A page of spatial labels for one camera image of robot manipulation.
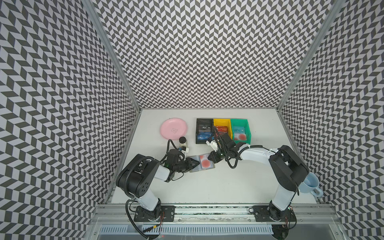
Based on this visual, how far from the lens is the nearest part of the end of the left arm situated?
2.43 feet

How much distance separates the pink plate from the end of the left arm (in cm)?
19

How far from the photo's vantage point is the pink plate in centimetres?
105
